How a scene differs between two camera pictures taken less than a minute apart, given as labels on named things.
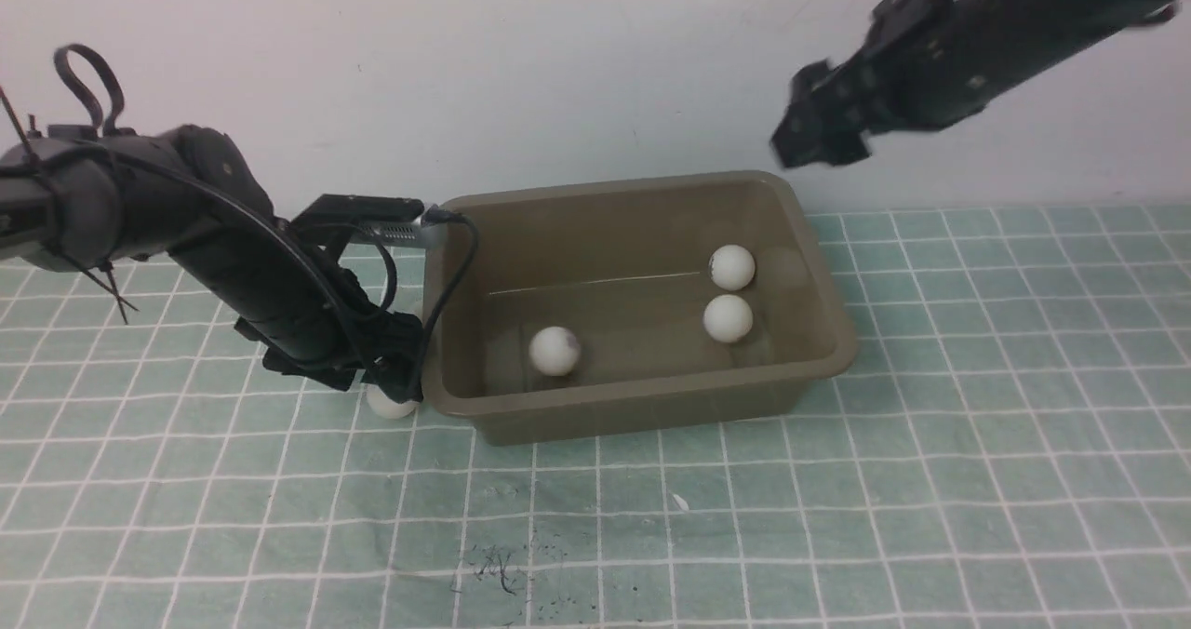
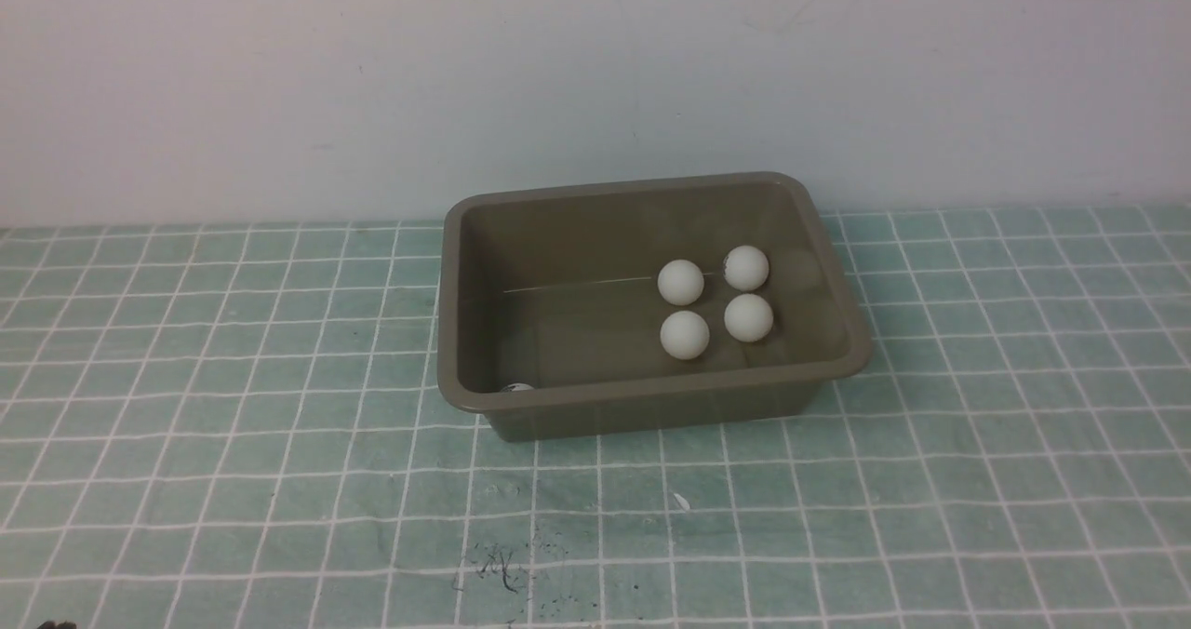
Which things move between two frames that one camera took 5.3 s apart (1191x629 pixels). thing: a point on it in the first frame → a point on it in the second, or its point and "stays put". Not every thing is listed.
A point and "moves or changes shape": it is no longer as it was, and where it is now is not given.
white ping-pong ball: x=555 y=351 → x=684 y=335
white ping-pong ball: x=385 y=407 → x=681 y=282
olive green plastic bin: x=619 y=308 stays put
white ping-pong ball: x=728 y=318 → x=747 y=317
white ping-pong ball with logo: x=731 y=267 moves or changes shape
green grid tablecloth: x=1009 y=448 stays put
